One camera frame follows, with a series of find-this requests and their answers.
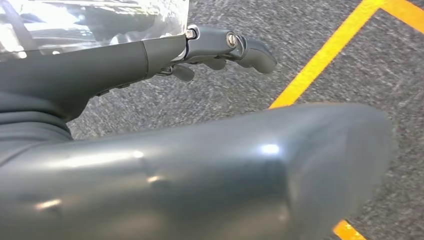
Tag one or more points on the yellow floor tape square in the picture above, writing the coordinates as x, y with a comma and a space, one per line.
318, 63

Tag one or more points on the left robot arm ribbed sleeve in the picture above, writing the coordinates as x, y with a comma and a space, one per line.
30, 132

